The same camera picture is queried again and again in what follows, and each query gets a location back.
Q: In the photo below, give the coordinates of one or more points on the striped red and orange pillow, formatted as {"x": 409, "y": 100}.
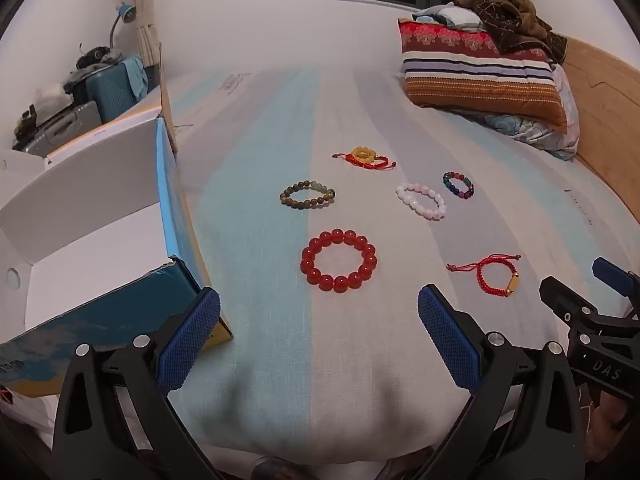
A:
{"x": 475, "y": 75}

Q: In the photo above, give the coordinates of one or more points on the striped blue and grey bed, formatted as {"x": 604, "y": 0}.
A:
{"x": 300, "y": 110}

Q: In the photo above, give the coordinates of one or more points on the light blue floral pillow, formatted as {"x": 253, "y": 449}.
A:
{"x": 550, "y": 135}

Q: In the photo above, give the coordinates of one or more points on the blue desk lamp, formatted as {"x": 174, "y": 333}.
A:
{"x": 125, "y": 11}

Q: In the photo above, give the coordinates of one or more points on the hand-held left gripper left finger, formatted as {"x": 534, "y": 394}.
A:
{"x": 190, "y": 345}

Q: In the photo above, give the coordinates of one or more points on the white plastic bag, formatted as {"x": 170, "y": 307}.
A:
{"x": 50, "y": 92}

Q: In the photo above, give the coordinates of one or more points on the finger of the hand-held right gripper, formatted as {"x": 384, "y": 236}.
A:
{"x": 567, "y": 300}
{"x": 615, "y": 275}

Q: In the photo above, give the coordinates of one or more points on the beige tied curtain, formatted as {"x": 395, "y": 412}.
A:
{"x": 145, "y": 20}

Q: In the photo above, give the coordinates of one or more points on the white and blue cardboard box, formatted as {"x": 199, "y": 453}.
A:
{"x": 100, "y": 220}

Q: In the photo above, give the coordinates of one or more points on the wooden headboard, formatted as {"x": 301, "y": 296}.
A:
{"x": 605, "y": 105}

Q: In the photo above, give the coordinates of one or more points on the blue and white folded clothing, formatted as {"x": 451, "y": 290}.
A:
{"x": 450, "y": 15}

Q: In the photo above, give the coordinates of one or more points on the grey suitcase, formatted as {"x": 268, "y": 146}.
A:
{"x": 65, "y": 125}

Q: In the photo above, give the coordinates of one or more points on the dark bag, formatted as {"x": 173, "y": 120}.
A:
{"x": 97, "y": 57}

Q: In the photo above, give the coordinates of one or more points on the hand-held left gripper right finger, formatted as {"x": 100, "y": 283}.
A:
{"x": 450, "y": 340}

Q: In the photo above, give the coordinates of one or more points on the brown patterned blanket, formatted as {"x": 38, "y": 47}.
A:
{"x": 510, "y": 15}

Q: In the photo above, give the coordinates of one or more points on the person's right hand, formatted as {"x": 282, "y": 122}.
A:
{"x": 610, "y": 417}

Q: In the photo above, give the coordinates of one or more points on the blue suitcase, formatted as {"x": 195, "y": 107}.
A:
{"x": 112, "y": 90}

